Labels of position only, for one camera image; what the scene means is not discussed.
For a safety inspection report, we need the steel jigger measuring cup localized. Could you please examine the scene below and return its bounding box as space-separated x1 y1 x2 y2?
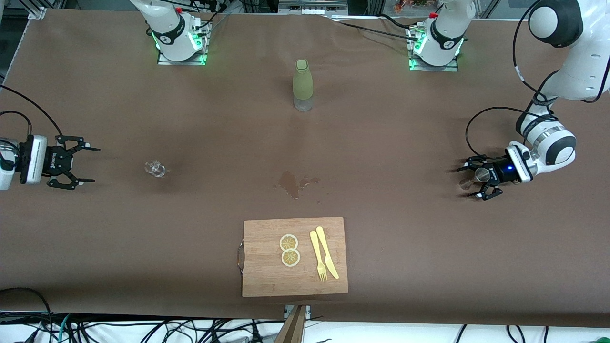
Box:
459 167 492 191

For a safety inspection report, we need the brown table cover sheet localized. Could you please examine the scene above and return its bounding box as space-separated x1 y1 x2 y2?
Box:
0 9 610 329

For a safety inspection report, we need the yellow plastic knife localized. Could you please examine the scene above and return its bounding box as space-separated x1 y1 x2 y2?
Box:
316 226 340 280

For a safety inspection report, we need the yellow plastic fork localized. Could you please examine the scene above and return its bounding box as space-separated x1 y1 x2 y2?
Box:
310 231 328 282

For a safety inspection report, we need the spilled liquid puddle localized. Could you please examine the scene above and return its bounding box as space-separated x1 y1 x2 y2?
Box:
274 171 321 204

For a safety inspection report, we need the green sleeved glass bottle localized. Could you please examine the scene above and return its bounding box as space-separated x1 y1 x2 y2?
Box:
293 59 314 112

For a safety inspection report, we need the wooden cutting board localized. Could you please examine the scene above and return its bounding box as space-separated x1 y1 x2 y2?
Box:
237 217 349 298

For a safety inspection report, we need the grey power strip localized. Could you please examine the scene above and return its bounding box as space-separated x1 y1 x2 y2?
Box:
279 0 348 15

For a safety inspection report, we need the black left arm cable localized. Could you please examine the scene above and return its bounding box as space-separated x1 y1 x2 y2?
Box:
465 0 559 165

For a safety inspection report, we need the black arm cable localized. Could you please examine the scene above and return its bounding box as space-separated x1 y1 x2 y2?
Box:
465 0 559 165
0 84 65 143

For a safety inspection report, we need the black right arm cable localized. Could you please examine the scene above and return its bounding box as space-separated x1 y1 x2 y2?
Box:
0 84 65 143

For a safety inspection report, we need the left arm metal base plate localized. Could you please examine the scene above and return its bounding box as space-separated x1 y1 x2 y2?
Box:
409 26 459 72

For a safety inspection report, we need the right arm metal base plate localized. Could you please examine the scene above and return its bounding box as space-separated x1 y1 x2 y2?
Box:
157 19 209 66

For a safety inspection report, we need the black floor cable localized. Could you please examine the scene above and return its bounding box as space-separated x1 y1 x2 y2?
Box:
0 287 54 343

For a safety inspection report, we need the aluminium frame profile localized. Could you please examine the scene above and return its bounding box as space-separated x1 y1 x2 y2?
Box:
574 0 610 35
26 0 48 20

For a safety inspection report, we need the green floor cable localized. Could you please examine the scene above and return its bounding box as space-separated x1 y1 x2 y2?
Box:
56 313 72 343

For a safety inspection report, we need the black cable on table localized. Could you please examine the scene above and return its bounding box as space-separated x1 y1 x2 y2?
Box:
329 14 420 42

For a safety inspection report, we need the wooden post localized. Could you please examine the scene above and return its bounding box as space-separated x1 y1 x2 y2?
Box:
274 305 308 343

